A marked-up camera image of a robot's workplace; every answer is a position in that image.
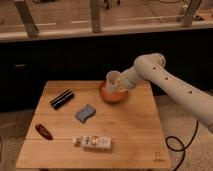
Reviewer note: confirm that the metal frame post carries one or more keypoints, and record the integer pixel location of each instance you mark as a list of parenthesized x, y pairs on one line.
[(188, 17), (26, 17), (95, 16)]

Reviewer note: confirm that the metal frame post middle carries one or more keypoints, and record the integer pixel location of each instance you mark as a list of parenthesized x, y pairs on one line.
[(95, 16)]

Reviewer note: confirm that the orange ceramic bowl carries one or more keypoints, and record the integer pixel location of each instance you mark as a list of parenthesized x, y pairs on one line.
[(115, 97)]

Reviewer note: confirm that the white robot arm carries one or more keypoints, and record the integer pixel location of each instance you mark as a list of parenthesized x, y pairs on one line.
[(151, 67)]

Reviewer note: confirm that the white ceramic cup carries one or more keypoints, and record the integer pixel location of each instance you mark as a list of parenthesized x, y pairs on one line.
[(111, 78)]

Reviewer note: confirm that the white tube with label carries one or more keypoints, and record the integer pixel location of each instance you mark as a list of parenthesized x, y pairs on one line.
[(95, 142)]

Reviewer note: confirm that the black striped rectangular case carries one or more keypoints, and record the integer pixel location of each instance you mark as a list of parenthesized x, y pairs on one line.
[(60, 100)]

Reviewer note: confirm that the dark red oval object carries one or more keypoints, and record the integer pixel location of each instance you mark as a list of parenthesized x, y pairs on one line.
[(43, 132)]

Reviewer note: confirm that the wooden table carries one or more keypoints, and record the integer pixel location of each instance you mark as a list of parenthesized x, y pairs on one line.
[(133, 125)]

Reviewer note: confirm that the black cabinet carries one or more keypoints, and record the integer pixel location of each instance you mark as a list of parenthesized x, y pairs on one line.
[(26, 66)]

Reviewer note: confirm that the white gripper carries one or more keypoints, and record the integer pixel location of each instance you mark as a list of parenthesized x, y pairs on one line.
[(122, 83)]

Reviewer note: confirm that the metal frame post left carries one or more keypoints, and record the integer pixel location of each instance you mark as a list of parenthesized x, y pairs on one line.
[(26, 17)]

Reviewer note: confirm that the metal frame post right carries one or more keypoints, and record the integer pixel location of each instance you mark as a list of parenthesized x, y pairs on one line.
[(188, 17)]

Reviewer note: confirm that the blue sponge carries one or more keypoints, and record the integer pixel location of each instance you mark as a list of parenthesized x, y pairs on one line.
[(86, 112)]

